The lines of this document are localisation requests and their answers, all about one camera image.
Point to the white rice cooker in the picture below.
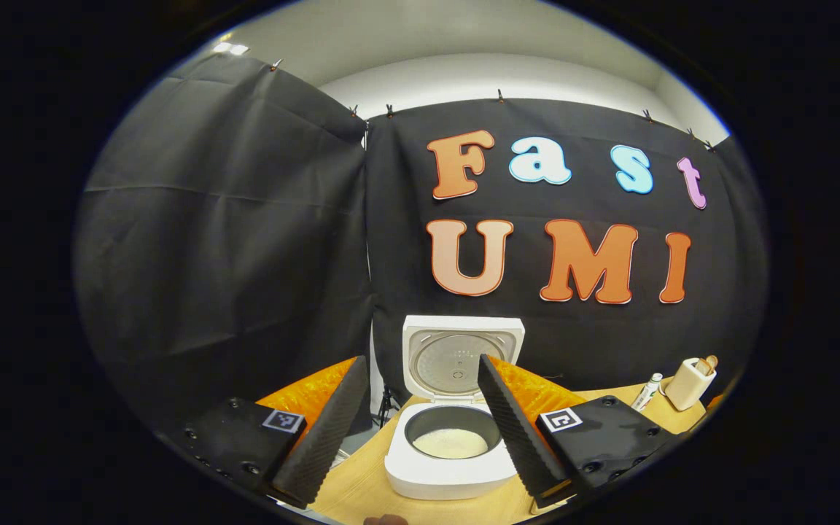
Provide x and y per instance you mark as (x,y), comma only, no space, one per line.
(456,477)

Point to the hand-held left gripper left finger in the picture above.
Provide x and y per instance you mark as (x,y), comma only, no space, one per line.
(329,430)

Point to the white drink bottle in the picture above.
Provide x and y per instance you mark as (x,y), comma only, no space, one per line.
(646,394)

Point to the white rice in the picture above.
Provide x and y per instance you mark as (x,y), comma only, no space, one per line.
(449,443)

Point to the cream toaster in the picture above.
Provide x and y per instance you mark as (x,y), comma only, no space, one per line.
(686,386)

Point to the ceiling light panel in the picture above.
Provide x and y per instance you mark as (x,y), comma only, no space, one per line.
(230,48)

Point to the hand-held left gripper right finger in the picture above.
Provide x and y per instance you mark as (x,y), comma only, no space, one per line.
(511,430)

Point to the black backdrop cloth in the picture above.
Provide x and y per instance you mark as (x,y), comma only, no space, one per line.
(245,255)

